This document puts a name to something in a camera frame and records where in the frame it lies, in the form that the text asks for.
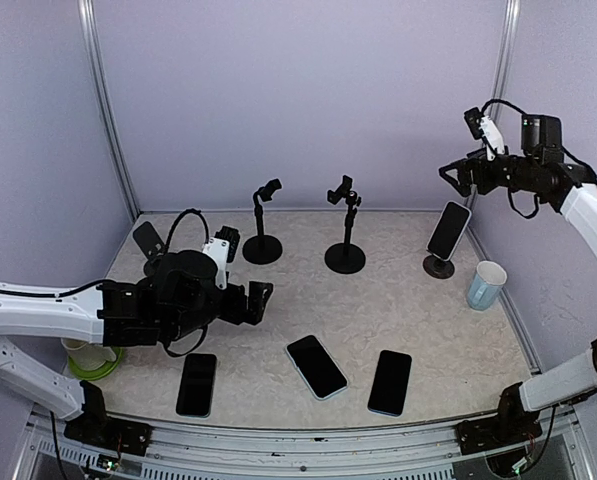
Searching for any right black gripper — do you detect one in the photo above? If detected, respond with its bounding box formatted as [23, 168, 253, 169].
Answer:
[440, 145, 541, 196]

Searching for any black pole phone stand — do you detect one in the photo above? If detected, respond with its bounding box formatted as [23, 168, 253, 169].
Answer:
[324, 175, 366, 275]
[242, 178, 283, 265]

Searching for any black smartphone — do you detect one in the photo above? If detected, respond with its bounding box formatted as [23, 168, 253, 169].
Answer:
[286, 335, 348, 400]
[175, 353, 217, 418]
[427, 201, 472, 261]
[367, 350, 412, 417]

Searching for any folding plate phone stand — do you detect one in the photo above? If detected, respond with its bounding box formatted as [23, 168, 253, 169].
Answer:
[422, 254, 455, 280]
[132, 221, 168, 277]

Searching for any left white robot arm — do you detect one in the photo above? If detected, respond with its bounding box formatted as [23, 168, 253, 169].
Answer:
[0, 222, 274, 445]

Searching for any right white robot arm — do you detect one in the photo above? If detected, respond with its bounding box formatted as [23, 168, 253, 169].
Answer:
[439, 107, 597, 444]

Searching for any light blue mug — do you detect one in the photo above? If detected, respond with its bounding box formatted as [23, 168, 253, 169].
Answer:
[466, 260, 508, 311]

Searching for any green saucer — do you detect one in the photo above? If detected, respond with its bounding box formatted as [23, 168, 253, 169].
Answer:
[67, 347, 124, 381]

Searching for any cream ribbed mug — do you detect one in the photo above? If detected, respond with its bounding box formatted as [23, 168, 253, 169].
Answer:
[61, 339, 116, 370]

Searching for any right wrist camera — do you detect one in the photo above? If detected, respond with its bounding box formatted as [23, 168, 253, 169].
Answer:
[464, 107, 506, 161]

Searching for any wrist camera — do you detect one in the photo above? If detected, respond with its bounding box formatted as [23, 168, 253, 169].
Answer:
[202, 225, 240, 290]
[464, 107, 506, 161]

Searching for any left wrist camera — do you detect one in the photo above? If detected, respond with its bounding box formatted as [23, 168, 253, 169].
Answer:
[202, 225, 240, 290]

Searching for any right aluminium frame post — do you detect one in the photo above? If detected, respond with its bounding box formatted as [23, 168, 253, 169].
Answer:
[491, 0, 521, 98]

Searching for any aluminium frame post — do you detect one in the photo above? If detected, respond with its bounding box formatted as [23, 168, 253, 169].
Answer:
[77, 0, 141, 221]
[491, 0, 521, 98]

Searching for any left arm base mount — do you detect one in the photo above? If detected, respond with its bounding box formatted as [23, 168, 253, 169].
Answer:
[64, 380, 152, 457]

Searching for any front aluminium rail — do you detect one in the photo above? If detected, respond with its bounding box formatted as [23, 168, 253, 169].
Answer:
[12, 397, 594, 480]

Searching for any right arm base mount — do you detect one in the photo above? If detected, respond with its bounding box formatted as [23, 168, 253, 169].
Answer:
[455, 382, 542, 455]

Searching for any left aluminium frame post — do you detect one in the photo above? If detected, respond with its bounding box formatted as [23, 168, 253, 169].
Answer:
[77, 0, 141, 221]

